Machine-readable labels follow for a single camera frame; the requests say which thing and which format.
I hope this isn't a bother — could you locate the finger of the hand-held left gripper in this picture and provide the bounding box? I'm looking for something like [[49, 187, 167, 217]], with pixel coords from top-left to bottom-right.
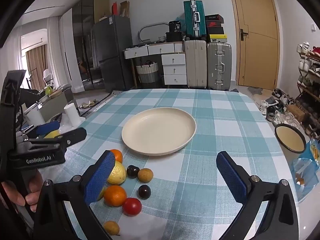
[[21, 121, 61, 140], [25, 127, 87, 155]]

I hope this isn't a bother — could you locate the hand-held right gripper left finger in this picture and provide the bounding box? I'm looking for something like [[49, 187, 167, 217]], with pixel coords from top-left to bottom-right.
[[34, 150, 116, 240]]

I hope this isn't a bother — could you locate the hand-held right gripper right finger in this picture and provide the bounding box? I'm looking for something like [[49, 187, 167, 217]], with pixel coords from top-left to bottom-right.
[[216, 151, 299, 240]]

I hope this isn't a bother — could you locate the green yellow passion fruit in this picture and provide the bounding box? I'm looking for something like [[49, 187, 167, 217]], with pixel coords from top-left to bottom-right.
[[96, 185, 107, 202]]

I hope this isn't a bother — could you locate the yellow round passion fruit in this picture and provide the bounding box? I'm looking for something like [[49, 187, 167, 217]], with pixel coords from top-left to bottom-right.
[[107, 160, 127, 185]]

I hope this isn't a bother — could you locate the small orange mandarin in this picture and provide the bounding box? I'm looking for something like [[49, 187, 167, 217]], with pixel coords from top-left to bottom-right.
[[109, 149, 123, 164]]

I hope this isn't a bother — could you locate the red tomato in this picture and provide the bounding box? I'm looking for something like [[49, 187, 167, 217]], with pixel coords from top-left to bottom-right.
[[122, 197, 142, 216]]

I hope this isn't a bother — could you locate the brown longan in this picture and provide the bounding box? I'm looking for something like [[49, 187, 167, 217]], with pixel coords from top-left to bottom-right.
[[103, 220, 120, 236], [138, 168, 153, 182]]

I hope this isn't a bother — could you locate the cream round plate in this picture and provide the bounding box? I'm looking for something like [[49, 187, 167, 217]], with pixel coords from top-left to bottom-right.
[[121, 108, 197, 156]]

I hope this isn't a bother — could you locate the person's left hand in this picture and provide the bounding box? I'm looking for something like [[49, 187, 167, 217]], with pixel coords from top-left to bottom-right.
[[0, 169, 44, 213]]

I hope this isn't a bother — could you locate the white cylinder container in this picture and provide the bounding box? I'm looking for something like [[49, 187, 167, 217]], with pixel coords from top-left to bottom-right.
[[25, 107, 45, 127]]

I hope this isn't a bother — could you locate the white paper towel roll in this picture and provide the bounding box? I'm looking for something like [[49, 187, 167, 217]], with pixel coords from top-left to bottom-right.
[[64, 102, 81, 127]]

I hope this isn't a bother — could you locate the grey side cabinet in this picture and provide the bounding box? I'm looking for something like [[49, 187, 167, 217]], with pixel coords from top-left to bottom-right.
[[37, 84, 74, 121]]

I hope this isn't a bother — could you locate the dark purple plum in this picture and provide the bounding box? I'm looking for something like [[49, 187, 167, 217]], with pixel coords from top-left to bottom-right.
[[138, 185, 151, 199], [126, 165, 140, 179]]

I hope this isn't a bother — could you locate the pair of beige slippers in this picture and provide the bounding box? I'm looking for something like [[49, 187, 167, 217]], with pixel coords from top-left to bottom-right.
[[79, 99, 98, 109]]

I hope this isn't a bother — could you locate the black white striped mat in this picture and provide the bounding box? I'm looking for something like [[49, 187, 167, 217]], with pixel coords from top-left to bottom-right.
[[81, 90, 123, 117]]

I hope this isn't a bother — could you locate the teal checkered tablecloth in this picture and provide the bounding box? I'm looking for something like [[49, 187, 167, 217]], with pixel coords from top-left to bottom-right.
[[37, 89, 300, 240]]

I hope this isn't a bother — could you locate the white chair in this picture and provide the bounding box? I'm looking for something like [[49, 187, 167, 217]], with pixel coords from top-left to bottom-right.
[[43, 69, 54, 85]]

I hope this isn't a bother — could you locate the brown curtain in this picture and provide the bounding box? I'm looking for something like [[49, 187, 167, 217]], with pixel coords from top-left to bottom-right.
[[26, 44, 48, 90]]

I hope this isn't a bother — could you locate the blue snack bag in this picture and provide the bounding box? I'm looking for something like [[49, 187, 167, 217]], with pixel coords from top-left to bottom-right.
[[291, 140, 320, 203]]

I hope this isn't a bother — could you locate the white wardrobe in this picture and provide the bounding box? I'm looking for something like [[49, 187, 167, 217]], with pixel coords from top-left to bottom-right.
[[59, 7, 83, 93]]

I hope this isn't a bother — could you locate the pile of assorted sneakers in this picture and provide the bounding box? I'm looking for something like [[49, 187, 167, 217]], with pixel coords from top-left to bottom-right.
[[260, 87, 300, 128]]

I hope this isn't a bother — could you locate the grey doormat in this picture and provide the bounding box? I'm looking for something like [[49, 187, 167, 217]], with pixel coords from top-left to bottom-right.
[[247, 86, 265, 96]]

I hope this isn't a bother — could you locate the grey refrigerator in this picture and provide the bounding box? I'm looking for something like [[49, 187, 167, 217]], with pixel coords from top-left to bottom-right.
[[91, 15, 134, 93]]

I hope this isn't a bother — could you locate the small cardboard box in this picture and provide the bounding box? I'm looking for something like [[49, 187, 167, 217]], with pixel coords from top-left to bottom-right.
[[286, 104, 306, 122]]

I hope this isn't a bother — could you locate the dark glossy wardrobe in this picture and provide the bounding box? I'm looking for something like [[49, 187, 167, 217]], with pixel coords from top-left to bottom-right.
[[72, 0, 110, 91]]

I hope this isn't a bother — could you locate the woven laundry basket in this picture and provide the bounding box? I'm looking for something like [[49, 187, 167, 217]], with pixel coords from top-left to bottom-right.
[[136, 60, 159, 83]]

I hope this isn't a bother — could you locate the silver suitcase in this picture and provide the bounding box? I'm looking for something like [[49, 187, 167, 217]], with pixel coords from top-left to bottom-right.
[[206, 42, 232, 91]]

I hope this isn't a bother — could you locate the loaded shoe rack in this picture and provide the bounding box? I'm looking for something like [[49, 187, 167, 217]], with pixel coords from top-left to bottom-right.
[[296, 42, 320, 140]]

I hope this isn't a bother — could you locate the beige suitcase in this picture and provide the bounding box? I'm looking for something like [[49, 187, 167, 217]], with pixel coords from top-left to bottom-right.
[[184, 39, 207, 89]]

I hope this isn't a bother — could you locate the white drawer desk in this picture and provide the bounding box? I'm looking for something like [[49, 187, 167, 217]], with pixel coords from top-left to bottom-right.
[[123, 41, 187, 85]]

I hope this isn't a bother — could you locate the oval mirror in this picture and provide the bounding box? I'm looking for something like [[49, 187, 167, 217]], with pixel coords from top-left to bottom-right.
[[138, 23, 169, 44]]

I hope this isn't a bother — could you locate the wooden door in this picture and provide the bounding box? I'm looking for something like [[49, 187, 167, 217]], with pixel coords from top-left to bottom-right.
[[229, 0, 279, 90]]

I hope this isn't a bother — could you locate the brown cardboard box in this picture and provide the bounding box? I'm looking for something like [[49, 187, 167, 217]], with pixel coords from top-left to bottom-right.
[[120, 1, 130, 17]]

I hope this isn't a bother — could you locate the yellow and black shoe box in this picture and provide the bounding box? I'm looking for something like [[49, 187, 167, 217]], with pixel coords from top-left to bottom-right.
[[207, 34, 228, 43]]

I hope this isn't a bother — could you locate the black storage bin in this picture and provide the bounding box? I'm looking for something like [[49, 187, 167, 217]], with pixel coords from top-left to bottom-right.
[[166, 31, 185, 43]]

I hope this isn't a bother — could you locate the plain black shoe box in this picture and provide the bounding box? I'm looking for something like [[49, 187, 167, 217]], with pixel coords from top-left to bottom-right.
[[206, 27, 227, 35]]

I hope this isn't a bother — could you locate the black labelled bag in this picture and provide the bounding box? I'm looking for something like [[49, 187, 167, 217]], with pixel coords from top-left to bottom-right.
[[169, 21, 184, 33]]

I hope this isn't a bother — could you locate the teal suitcase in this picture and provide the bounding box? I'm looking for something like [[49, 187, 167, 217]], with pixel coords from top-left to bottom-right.
[[183, 0, 207, 40]]

